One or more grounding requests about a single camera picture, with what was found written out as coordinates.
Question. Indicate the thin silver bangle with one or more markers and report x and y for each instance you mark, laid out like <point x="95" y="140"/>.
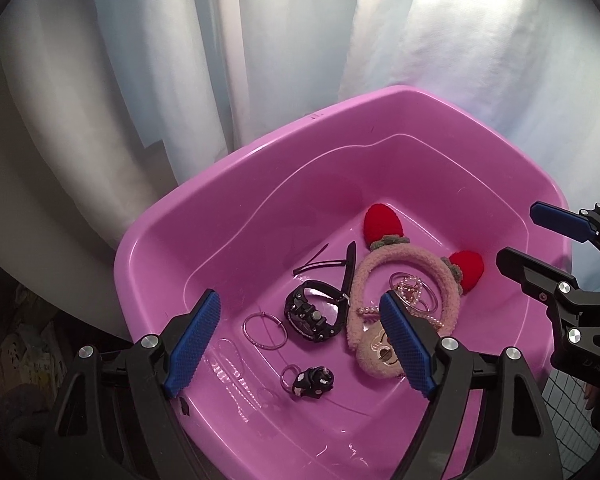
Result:
<point x="245" y="331"/>

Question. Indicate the beige fluffy hair clip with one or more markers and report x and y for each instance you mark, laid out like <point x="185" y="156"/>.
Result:
<point x="375" y="355"/>

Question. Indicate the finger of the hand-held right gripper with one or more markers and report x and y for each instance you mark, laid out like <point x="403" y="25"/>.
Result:
<point x="525" y="267"/>
<point x="560" y="220"/>

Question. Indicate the black checked white tablecloth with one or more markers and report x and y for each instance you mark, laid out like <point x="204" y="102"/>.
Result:
<point x="570" y="410"/>

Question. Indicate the person's right hand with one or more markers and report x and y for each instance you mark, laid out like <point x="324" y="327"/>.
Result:
<point x="591" y="397"/>

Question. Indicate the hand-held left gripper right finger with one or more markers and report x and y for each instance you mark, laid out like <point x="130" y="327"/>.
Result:
<point x="407" y="345"/>

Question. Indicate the large silver bangle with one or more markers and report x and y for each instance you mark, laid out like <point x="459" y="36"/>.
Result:
<point x="434" y="296"/>

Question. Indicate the black wristwatch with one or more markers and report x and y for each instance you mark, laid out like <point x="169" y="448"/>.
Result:
<point x="305" y="317"/>

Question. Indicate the medium silver bangle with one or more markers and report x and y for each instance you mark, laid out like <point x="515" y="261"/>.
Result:
<point x="394" y="280"/>

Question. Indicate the white curtain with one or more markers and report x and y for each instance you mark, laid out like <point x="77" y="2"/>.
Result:
<point x="230" y="60"/>

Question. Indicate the pink plastic basin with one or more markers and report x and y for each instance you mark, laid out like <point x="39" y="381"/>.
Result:
<point x="280" y="200"/>

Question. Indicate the pink plush strawberry headband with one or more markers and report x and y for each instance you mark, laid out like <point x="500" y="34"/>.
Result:
<point x="415" y="255"/>

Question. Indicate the black hairpin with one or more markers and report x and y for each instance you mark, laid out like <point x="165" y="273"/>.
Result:
<point x="325" y="262"/>

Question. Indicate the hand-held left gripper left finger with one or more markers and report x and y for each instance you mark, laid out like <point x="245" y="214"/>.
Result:
<point x="192" y="345"/>

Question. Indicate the pearl hair claw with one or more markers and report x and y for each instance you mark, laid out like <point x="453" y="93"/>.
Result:
<point x="410" y="290"/>

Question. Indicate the patterned cloth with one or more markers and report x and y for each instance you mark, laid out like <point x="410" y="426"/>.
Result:
<point x="22" y="365"/>

